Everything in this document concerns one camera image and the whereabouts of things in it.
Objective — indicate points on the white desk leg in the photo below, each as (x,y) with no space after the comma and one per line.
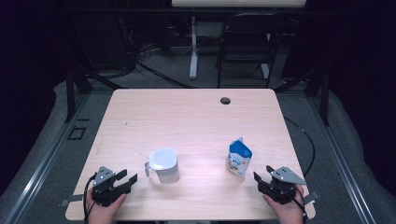
(193,56)
(265,71)

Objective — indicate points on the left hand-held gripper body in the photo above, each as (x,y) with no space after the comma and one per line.
(104,177)

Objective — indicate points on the aluminium floor rail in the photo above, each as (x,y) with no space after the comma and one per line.
(40,169)
(342,161)

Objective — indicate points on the clear jug with white lid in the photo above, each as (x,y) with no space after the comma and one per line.
(163,160)

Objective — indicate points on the black chair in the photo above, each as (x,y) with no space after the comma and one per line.
(249,46)

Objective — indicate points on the blue and white milk pouch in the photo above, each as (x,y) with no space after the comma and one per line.
(239,158)

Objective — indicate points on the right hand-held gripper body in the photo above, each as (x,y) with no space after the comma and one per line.
(285,177)

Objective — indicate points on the person's left hand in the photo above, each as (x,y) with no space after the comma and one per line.
(101,214)

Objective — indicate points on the grey metal bracket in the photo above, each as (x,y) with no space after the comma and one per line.
(71,199)
(312,197)

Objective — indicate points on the black metal stand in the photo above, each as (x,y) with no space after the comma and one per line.
(325,93)
(70,93)

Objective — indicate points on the person's right hand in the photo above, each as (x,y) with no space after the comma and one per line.
(289,213)

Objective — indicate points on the white desk top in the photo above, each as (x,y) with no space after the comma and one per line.
(238,2)

